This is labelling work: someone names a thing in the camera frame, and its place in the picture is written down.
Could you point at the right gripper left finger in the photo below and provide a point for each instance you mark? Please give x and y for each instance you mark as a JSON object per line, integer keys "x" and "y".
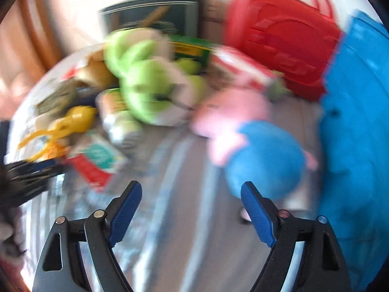
{"x": 61, "y": 268}

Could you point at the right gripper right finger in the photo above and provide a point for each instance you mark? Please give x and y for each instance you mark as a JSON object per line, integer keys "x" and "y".
{"x": 321, "y": 267}

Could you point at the red teal packet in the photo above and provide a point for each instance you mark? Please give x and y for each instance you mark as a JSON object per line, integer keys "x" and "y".
{"x": 96, "y": 160}

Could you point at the yellow plastic tongs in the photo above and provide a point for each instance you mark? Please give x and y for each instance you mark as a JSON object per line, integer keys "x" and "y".
{"x": 77, "y": 120}

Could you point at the George pig blue plush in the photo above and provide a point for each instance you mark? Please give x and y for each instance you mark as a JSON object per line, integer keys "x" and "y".
{"x": 243, "y": 140}

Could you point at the grey striped bed sheet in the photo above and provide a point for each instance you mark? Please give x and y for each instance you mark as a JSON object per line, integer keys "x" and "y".
{"x": 186, "y": 234}

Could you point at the brown bear plush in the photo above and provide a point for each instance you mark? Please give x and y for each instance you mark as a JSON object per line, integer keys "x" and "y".
{"x": 95, "y": 74}

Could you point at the green frog plush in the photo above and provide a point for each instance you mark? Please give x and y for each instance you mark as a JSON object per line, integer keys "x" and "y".
{"x": 158, "y": 89}

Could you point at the green box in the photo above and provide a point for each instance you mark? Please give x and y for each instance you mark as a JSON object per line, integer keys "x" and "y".
{"x": 192, "y": 48}

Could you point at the red white tissue pack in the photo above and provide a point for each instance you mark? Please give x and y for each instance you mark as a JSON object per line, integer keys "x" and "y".
{"x": 228, "y": 66}

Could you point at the red plastic suitcase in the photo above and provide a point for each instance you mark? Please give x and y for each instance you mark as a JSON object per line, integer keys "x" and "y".
{"x": 294, "y": 37}

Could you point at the black gift box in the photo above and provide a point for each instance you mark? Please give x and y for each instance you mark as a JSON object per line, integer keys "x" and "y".
{"x": 180, "y": 17}

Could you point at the wooden bed frame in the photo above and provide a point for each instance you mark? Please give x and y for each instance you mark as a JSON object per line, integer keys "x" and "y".
{"x": 36, "y": 19}

